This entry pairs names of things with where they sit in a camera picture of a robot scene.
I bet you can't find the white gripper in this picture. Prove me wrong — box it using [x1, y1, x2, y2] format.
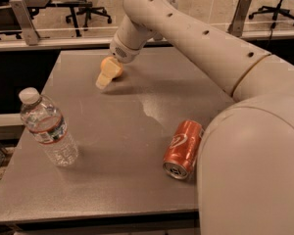
[96, 16, 154, 89]

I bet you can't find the orange fruit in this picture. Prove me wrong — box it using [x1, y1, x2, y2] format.
[101, 57, 123, 79]

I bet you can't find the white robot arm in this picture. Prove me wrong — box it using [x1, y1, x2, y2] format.
[96, 0, 294, 235]

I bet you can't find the clear plastic water bottle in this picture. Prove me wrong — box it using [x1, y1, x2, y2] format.
[19, 87, 79, 166]

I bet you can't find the black office chair left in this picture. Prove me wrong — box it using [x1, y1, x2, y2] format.
[55, 0, 116, 31]

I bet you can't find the red soda can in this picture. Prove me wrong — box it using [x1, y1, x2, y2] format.
[163, 119, 204, 180]

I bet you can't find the clear acrylic barrier panel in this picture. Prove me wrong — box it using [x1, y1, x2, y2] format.
[0, 0, 294, 42]

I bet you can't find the dark desk in background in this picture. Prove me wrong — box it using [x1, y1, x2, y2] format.
[0, 0, 94, 41]

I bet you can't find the left metal barrier bracket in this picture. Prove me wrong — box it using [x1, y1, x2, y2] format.
[10, 0, 39, 46]

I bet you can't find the metal barrier bracket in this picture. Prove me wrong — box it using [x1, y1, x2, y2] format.
[10, 0, 39, 46]
[227, 0, 252, 37]

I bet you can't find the right metal barrier bracket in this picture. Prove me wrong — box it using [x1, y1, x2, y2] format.
[227, 0, 252, 37]

